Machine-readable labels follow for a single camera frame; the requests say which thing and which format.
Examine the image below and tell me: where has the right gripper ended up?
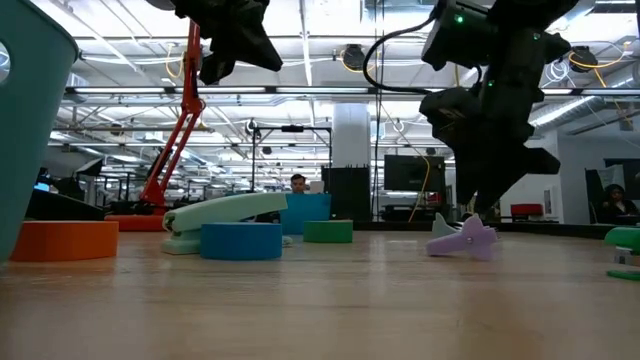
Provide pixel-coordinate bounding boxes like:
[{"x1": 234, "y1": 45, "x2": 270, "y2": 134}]
[{"x1": 419, "y1": 29, "x2": 571, "y2": 215}]

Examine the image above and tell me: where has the green tape roll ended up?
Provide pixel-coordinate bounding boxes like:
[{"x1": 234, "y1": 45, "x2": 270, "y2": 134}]
[{"x1": 302, "y1": 219, "x2": 354, "y2": 245}]

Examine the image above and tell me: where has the black ceiling cable reel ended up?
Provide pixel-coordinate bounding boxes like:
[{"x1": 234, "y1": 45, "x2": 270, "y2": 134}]
[
  {"x1": 342, "y1": 43, "x2": 367, "y2": 72},
  {"x1": 569, "y1": 45, "x2": 599, "y2": 74}
]

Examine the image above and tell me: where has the curved yellow hanging cable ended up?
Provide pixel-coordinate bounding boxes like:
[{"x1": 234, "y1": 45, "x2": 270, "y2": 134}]
[{"x1": 339, "y1": 49, "x2": 432, "y2": 224}]

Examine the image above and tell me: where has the blue tape roll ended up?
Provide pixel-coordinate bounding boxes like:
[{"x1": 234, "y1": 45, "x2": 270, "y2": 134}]
[{"x1": 199, "y1": 222, "x2": 284, "y2": 262}]

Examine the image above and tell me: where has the orange tape roll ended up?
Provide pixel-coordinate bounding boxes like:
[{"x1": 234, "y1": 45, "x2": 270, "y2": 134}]
[{"x1": 9, "y1": 220, "x2": 120, "y2": 263}]

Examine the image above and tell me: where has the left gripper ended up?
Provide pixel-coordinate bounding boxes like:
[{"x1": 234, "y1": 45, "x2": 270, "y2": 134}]
[{"x1": 172, "y1": 0, "x2": 284, "y2": 86}]

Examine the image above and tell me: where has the teal plastic bin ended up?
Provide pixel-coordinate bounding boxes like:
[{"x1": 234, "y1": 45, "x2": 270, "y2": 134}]
[{"x1": 0, "y1": 0, "x2": 80, "y2": 265}]

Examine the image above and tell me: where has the mint green stapler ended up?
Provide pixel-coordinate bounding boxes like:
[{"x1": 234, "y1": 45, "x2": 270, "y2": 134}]
[{"x1": 161, "y1": 192, "x2": 289, "y2": 256}]

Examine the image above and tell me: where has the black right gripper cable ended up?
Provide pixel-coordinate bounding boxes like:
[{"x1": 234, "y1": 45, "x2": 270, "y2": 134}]
[{"x1": 362, "y1": 14, "x2": 451, "y2": 96}]

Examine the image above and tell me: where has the small green stapler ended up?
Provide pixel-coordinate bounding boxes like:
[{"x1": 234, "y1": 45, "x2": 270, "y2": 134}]
[{"x1": 603, "y1": 226, "x2": 640, "y2": 282}]

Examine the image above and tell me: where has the black stand frame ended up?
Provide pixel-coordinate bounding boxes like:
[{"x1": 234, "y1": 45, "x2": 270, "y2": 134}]
[{"x1": 251, "y1": 124, "x2": 334, "y2": 194}]

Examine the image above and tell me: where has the black angled box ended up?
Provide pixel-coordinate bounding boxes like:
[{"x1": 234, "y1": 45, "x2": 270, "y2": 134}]
[{"x1": 24, "y1": 188, "x2": 106, "y2": 222}]

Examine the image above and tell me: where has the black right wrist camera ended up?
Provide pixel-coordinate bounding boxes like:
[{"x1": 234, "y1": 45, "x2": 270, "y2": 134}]
[{"x1": 421, "y1": 0, "x2": 501, "y2": 71}]

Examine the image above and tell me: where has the red seat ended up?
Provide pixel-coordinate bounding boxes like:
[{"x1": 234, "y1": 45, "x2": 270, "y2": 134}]
[{"x1": 509, "y1": 203, "x2": 545, "y2": 222}]

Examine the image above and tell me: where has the dark blue plastic tray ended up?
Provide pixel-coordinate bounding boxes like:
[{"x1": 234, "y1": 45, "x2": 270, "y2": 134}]
[{"x1": 279, "y1": 193, "x2": 333, "y2": 236}]

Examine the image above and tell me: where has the white square column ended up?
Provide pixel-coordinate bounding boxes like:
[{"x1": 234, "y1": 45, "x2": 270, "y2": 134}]
[{"x1": 332, "y1": 103, "x2": 372, "y2": 169}]

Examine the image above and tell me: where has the black cabinet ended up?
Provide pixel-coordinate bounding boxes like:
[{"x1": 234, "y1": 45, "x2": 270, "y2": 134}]
[{"x1": 321, "y1": 166, "x2": 373, "y2": 222}]

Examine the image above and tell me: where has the purple staple remover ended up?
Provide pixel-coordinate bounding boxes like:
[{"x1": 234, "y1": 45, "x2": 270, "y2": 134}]
[{"x1": 425, "y1": 213, "x2": 500, "y2": 262}]

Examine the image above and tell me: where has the black wall screen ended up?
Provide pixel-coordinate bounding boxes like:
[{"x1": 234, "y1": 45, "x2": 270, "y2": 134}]
[{"x1": 383, "y1": 154, "x2": 447, "y2": 193}]

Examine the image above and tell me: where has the black overhead light bar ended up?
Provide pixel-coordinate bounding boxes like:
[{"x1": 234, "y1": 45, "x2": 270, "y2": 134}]
[{"x1": 64, "y1": 85, "x2": 640, "y2": 97}]

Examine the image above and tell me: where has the red desk lamp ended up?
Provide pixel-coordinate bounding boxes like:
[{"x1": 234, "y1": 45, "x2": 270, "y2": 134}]
[{"x1": 104, "y1": 19, "x2": 207, "y2": 233}]

